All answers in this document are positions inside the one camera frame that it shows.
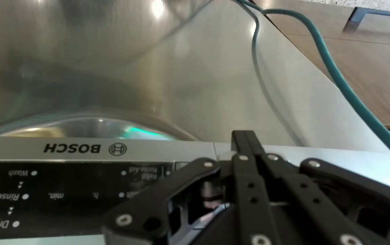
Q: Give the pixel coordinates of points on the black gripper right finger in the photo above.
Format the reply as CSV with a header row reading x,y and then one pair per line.
x,y
339,199

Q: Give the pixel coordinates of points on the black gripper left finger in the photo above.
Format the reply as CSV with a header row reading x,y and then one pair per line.
x,y
168,191

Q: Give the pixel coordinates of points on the stainless steel Bosch dishwasher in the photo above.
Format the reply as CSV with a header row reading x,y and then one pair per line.
x,y
181,82

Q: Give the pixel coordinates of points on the dark wood deep drawer front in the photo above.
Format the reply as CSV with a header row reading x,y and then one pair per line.
x,y
376,82

